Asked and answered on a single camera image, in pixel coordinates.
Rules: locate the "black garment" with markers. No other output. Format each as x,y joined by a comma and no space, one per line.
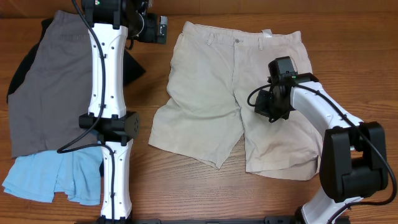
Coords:
132,69

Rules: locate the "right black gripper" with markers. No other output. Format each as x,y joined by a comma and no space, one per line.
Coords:
260,108

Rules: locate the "grey shorts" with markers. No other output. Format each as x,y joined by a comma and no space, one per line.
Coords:
44,109

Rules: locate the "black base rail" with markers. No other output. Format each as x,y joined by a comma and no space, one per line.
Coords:
211,221

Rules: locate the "beige khaki shorts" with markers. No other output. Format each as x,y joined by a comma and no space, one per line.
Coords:
214,72

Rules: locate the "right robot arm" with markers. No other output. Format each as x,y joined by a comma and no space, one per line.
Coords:
353,170

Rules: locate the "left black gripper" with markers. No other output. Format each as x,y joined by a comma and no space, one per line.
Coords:
151,35

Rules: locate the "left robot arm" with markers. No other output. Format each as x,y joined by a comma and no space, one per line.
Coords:
110,24

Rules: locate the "light blue shorts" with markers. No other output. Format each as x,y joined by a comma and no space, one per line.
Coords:
39,176

